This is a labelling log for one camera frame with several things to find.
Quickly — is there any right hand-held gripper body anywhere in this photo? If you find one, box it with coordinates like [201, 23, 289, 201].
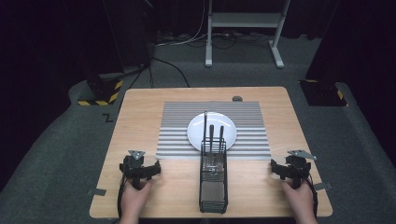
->
[279, 149, 318, 190]

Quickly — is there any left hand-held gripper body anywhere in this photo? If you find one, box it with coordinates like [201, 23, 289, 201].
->
[122, 149, 155, 190]

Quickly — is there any black wire cutlery holder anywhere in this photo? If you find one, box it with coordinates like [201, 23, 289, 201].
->
[198, 138, 229, 215]

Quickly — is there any person's right hand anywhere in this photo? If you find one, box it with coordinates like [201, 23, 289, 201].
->
[281, 180, 318, 222]

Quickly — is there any person's left hand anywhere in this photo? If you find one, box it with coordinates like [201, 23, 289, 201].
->
[119, 178, 154, 222]

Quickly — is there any grey tape piece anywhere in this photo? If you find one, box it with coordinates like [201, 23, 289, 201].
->
[87, 188, 107, 197]
[313, 181, 333, 191]

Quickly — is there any grey striped placemat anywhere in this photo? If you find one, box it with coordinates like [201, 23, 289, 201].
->
[155, 100, 273, 161]

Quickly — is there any white round plate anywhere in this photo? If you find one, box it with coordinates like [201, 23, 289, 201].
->
[186, 111, 238, 152]

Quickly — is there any black stand with hazard stripes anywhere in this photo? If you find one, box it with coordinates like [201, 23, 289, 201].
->
[298, 78, 348, 107]
[77, 72, 124, 107]

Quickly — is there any white metal stand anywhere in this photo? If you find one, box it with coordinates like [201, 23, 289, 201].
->
[204, 0, 292, 70]

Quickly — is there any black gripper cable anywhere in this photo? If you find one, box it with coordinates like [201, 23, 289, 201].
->
[307, 173, 319, 220]
[116, 174, 127, 220]

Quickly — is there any black floor cable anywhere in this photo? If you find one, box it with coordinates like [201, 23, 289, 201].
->
[148, 56, 191, 89]

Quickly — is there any white floor cable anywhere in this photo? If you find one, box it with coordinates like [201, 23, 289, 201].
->
[154, 0, 209, 49]

